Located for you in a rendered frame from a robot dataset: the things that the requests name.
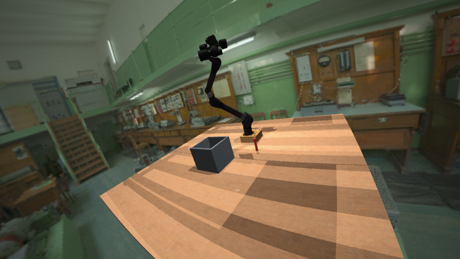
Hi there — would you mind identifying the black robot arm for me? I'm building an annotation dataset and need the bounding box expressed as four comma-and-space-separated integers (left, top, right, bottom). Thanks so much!
198, 35, 254, 136

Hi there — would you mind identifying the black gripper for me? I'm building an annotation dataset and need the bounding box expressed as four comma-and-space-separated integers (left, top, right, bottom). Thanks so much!
199, 39, 227, 51

